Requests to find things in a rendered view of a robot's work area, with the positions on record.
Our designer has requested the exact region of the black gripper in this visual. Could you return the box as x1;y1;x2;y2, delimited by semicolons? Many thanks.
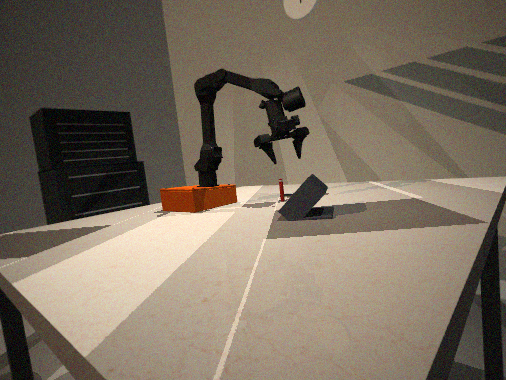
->
254;114;310;164

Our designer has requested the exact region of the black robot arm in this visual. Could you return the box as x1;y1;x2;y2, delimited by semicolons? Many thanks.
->
194;69;306;187

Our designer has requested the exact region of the dark grey square panel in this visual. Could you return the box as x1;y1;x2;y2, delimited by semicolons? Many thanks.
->
278;174;334;221

